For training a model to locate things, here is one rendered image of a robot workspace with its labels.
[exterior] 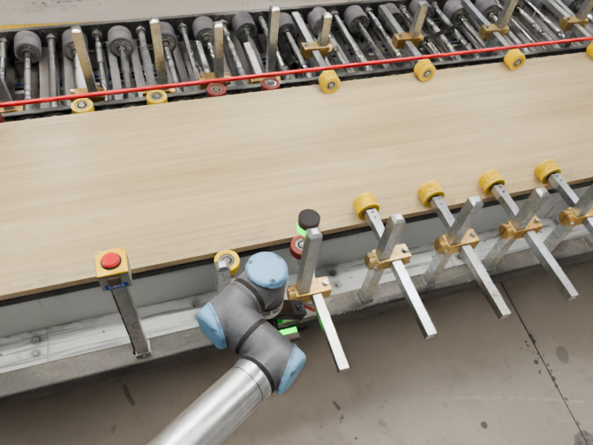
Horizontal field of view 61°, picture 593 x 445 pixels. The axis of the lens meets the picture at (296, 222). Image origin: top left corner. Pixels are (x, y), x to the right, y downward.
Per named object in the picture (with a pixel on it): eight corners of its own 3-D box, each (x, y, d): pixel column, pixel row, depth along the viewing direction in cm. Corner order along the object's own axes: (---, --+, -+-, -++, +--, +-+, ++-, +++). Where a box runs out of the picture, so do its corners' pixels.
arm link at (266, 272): (234, 267, 105) (266, 239, 110) (234, 296, 115) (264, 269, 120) (266, 295, 102) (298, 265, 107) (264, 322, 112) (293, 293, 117)
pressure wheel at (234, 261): (243, 273, 168) (243, 254, 158) (232, 292, 163) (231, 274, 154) (222, 264, 169) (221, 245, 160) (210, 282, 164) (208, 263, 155)
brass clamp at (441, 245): (475, 250, 167) (481, 241, 163) (439, 258, 164) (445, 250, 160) (466, 235, 171) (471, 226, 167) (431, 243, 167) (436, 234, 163)
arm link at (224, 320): (230, 346, 96) (273, 304, 102) (189, 308, 100) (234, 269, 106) (230, 365, 103) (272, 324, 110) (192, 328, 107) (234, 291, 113)
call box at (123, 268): (133, 287, 122) (128, 270, 116) (103, 293, 120) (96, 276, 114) (130, 263, 126) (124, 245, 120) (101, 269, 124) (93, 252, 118)
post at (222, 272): (231, 343, 170) (230, 267, 132) (221, 345, 169) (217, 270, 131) (228, 334, 172) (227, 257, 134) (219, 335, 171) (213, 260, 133)
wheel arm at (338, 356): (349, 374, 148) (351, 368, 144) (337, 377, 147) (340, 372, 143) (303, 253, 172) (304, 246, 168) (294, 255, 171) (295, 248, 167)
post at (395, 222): (370, 302, 178) (407, 220, 140) (361, 304, 178) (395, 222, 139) (366, 293, 180) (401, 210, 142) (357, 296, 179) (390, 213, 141)
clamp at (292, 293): (329, 297, 163) (332, 289, 159) (289, 305, 159) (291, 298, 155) (324, 282, 166) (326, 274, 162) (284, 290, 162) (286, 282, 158)
